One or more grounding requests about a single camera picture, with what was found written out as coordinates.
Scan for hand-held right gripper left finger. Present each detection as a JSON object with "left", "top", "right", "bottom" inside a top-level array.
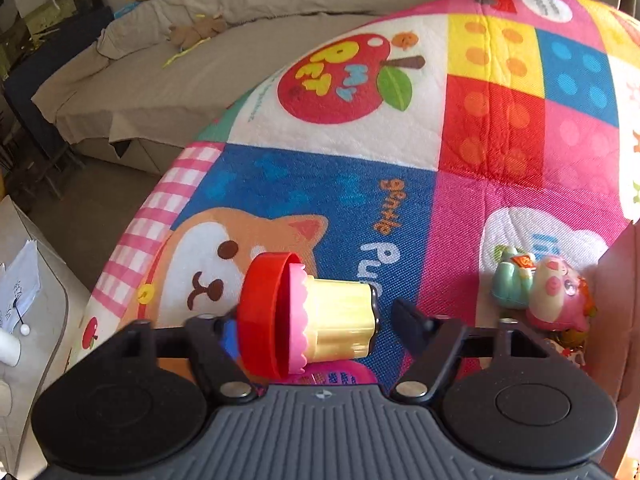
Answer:
[{"left": 115, "top": 309, "right": 259, "bottom": 404}]

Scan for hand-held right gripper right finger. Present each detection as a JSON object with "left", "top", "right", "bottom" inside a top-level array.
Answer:
[{"left": 390, "top": 300, "right": 544, "bottom": 404}]

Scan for red yellow toy cupcake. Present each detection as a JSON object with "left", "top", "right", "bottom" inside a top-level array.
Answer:
[{"left": 236, "top": 252, "right": 382, "bottom": 379}]

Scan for cardboard box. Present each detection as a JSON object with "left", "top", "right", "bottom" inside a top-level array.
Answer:
[{"left": 582, "top": 230, "right": 640, "bottom": 480}]

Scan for green toy figure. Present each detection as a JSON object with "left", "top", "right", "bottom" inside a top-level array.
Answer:
[{"left": 490, "top": 246, "right": 539, "bottom": 310}]

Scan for colourful printed play mat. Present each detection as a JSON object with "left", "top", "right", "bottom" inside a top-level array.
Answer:
[{"left": 67, "top": 0, "right": 640, "bottom": 392}]

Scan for pink pig toy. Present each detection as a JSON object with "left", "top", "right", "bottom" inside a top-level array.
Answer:
[{"left": 525, "top": 255, "right": 597, "bottom": 334}]

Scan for white side table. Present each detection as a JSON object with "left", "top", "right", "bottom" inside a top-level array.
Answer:
[{"left": 0, "top": 195, "right": 94, "bottom": 466}]

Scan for white paper sheets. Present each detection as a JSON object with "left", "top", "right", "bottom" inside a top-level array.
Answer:
[{"left": 0, "top": 240, "right": 42, "bottom": 332}]

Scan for white bottle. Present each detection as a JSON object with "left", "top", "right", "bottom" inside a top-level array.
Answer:
[{"left": 0, "top": 329, "right": 22, "bottom": 367}]

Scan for beige covered sofa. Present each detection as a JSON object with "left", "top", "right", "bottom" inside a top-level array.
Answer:
[{"left": 30, "top": 0, "right": 506, "bottom": 177}]

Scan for small brown plush toy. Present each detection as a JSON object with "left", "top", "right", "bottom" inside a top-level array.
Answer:
[{"left": 167, "top": 15, "right": 229, "bottom": 52}]

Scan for dark glass cabinet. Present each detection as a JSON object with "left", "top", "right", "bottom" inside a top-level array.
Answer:
[{"left": 0, "top": 0, "right": 117, "bottom": 68}]

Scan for yellow string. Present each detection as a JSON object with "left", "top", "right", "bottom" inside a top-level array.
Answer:
[{"left": 161, "top": 46, "right": 202, "bottom": 69}]

